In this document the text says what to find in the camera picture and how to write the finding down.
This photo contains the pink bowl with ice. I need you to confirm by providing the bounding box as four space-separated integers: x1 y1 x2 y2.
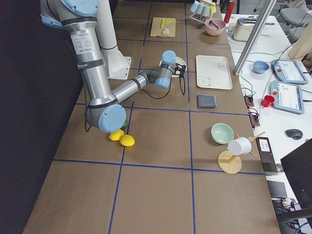
205 18 226 36

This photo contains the yellow lemon near avocado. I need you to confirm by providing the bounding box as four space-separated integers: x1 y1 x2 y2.
109 129 124 141

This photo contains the red bottle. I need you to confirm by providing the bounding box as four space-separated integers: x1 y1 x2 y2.
224 0 235 23

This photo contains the light blue cup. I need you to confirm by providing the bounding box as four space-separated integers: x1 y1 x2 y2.
190 0 200 13

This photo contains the cream round plate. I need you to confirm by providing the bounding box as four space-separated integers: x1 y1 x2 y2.
157 56 187 79

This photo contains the green avocado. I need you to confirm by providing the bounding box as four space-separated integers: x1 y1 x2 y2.
120 120 129 131

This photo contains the black power strip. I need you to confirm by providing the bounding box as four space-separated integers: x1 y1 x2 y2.
244 95 260 129

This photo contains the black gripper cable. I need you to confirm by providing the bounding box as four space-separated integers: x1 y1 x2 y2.
84 70 186 133

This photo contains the upper teach pendant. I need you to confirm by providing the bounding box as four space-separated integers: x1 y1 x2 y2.
272 59 308 85

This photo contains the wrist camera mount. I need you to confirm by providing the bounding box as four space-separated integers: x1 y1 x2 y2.
175 63 186 78

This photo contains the aluminium frame post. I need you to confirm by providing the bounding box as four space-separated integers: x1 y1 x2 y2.
233 0 276 76

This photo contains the black box with label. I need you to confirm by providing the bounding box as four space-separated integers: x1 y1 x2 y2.
256 137 279 176

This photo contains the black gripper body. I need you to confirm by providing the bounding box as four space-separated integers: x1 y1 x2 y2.
173 63 182 76

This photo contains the mint green bowl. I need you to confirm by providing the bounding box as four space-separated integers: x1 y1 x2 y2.
211 123 234 144

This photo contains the blue bowl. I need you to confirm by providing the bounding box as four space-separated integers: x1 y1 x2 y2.
253 60 270 74

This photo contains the black monitor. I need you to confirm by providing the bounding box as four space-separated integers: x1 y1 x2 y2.
281 139 312 208

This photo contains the wooden mug tree stand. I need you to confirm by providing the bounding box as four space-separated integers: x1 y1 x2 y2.
217 132 265 174

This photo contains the white bear tray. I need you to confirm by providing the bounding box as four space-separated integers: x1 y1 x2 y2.
195 55 233 90

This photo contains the bamboo cutting board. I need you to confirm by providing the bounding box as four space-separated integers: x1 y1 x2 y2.
150 18 176 38

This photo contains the yellow cup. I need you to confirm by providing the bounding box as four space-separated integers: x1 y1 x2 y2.
210 2 216 14

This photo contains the wire cup rack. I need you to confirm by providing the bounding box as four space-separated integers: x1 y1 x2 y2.
190 0 216 24

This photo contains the grey folded cloth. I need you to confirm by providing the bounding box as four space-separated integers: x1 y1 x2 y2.
196 95 217 109

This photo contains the white mug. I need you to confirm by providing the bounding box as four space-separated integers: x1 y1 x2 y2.
227 137 252 156

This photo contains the red cup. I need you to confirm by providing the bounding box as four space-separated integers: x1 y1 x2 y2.
261 95 275 107

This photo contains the yellow lemon front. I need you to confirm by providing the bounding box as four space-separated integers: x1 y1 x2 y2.
119 134 135 147

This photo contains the mint green cup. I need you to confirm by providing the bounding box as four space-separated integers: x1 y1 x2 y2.
196 3 205 15

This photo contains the black computer mouse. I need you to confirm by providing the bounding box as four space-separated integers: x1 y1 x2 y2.
285 129 303 140

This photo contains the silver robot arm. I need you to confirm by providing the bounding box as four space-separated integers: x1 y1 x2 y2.
40 0 178 133

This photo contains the white toaster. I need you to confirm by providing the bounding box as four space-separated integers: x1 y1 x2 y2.
233 18 257 42

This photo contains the grey cup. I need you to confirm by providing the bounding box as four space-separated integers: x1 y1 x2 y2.
201 5 211 17

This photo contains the lower teach pendant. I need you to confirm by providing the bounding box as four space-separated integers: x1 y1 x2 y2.
270 80 305 114

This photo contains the teach pendant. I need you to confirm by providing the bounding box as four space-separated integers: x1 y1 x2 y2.
272 59 308 85
270 80 305 114

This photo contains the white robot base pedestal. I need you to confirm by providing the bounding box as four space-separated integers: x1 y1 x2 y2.
96 0 132 80

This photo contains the office chair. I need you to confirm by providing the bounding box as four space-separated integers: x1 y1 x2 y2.
280 0 312 43

